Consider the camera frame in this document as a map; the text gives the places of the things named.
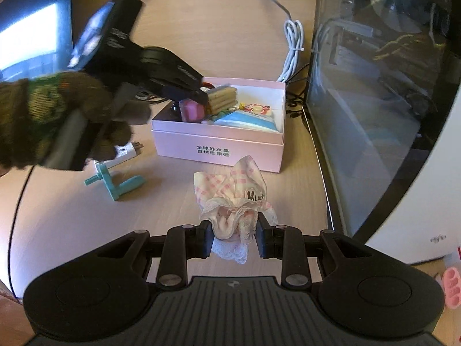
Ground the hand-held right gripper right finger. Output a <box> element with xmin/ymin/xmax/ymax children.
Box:
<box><xmin>256</xmin><ymin>216</ymin><xmax>366</xmax><ymax>289</ymax></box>

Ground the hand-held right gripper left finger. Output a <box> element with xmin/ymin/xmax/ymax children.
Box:
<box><xmin>97</xmin><ymin>220</ymin><xmax>217</xmax><ymax>289</ymax></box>

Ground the pink pig toy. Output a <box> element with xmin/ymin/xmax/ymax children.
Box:
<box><xmin>179</xmin><ymin>99</ymin><xmax>207</xmax><ymax>123</ymax></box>

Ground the cartoon print tissue packet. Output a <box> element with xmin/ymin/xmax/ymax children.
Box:
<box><xmin>238</xmin><ymin>101</ymin><xmax>276</xmax><ymax>118</ymax></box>

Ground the pink checked cloth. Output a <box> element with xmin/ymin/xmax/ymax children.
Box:
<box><xmin>194</xmin><ymin>155</ymin><xmax>279</xmax><ymax>265</ymax></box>

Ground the blue white tissue packet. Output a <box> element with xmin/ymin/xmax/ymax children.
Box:
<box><xmin>214</xmin><ymin>110</ymin><xmax>282</xmax><ymax>135</ymax></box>

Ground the pink cardboard box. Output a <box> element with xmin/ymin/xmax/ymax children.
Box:
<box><xmin>150</xmin><ymin>77</ymin><xmax>287</xmax><ymax>174</ymax></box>

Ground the person's left forearm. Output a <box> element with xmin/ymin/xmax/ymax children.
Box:
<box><xmin>0</xmin><ymin>78</ymin><xmax>37</xmax><ymax>171</ymax></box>

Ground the person's left hand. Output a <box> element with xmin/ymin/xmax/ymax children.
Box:
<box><xmin>25</xmin><ymin>70</ymin><xmax>152</xmax><ymax>171</ymax></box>

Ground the white usb stick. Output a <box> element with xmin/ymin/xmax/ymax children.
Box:
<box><xmin>88</xmin><ymin>141</ymin><xmax>145</xmax><ymax>169</ymax></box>

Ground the black computer monitor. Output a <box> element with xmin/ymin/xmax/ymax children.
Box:
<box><xmin>0</xmin><ymin>0</ymin><xmax>75</xmax><ymax>77</ymax></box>

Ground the teal plastic hook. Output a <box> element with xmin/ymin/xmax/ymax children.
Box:
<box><xmin>84</xmin><ymin>162</ymin><xmax>146</xmax><ymax>202</ymax></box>

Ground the glass-sided computer case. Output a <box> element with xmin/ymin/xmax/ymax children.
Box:
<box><xmin>305</xmin><ymin>0</ymin><xmax>461</xmax><ymax>265</ymax></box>

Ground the pink plastic object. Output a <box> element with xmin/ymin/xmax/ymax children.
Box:
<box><xmin>442</xmin><ymin>267</ymin><xmax>461</xmax><ymax>310</ymax></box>

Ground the thin black cable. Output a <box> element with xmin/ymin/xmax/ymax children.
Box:
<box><xmin>284</xmin><ymin>63</ymin><xmax>311</xmax><ymax>119</ymax></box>

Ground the coiled white cable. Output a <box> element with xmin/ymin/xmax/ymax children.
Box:
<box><xmin>244</xmin><ymin>0</ymin><xmax>307</xmax><ymax>83</ymax></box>

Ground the curved black cable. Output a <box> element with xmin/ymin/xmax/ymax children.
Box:
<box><xmin>7</xmin><ymin>166</ymin><xmax>35</xmax><ymax>296</ymax></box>

